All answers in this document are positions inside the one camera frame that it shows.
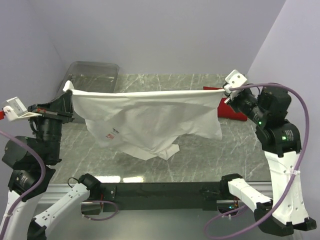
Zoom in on white t shirt red print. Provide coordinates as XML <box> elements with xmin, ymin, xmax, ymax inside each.
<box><xmin>63</xmin><ymin>81</ymin><xmax>224</xmax><ymax>161</ymax></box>

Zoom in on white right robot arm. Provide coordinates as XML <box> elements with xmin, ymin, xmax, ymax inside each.
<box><xmin>220</xmin><ymin>85</ymin><xmax>317</xmax><ymax>237</ymax></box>

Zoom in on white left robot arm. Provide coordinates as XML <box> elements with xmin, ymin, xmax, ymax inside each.
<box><xmin>0</xmin><ymin>91</ymin><xmax>102</xmax><ymax>240</ymax></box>

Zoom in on folded red t shirt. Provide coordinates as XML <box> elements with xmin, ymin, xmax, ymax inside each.
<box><xmin>203</xmin><ymin>86</ymin><xmax>248</xmax><ymax>122</ymax></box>

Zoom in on clear plastic bin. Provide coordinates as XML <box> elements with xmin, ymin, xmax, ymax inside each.
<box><xmin>57</xmin><ymin>61</ymin><xmax>120</xmax><ymax>95</ymax></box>

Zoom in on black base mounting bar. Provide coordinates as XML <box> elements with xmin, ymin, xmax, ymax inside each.
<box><xmin>101</xmin><ymin>182</ymin><xmax>235</xmax><ymax>211</ymax></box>

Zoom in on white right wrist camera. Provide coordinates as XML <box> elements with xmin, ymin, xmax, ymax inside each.
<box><xmin>223</xmin><ymin>69</ymin><xmax>248</xmax><ymax>103</ymax></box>

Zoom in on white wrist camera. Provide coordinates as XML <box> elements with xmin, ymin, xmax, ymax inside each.
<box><xmin>223</xmin><ymin>69</ymin><xmax>248</xmax><ymax>103</ymax></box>
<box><xmin>2</xmin><ymin>97</ymin><xmax>42</xmax><ymax>122</ymax></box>

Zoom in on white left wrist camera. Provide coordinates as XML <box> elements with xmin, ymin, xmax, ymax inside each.
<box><xmin>2</xmin><ymin>97</ymin><xmax>42</xmax><ymax>122</ymax></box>

